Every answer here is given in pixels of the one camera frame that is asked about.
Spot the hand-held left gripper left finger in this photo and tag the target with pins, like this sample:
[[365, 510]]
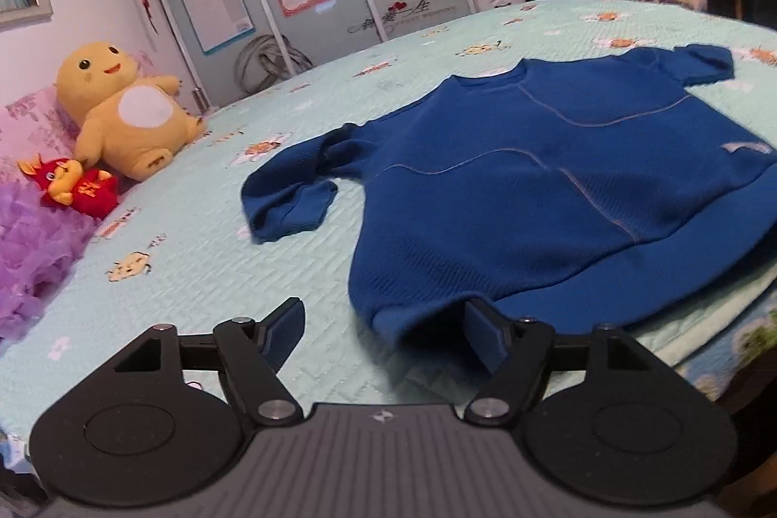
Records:
[[282, 330]]

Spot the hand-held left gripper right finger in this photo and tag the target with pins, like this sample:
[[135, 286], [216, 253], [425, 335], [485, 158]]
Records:
[[485, 330]]

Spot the blue knit sweater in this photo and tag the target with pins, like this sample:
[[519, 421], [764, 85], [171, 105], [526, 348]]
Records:
[[516, 202]]

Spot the light green bee print bedspread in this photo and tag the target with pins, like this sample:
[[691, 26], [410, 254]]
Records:
[[200, 263]]

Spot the red plush toy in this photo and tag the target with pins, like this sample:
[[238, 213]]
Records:
[[85, 190]]

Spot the cartoon print bed sheet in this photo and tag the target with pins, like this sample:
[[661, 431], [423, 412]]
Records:
[[740, 348]]

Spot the yellow plush toy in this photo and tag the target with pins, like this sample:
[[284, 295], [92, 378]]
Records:
[[133, 117]]

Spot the purple ruffled dress doll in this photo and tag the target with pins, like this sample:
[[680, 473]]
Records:
[[30, 263]]

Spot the red hanging ornament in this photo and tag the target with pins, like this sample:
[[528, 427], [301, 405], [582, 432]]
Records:
[[145, 2]]

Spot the blue bordered wall poster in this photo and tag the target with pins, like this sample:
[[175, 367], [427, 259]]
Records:
[[215, 8]]

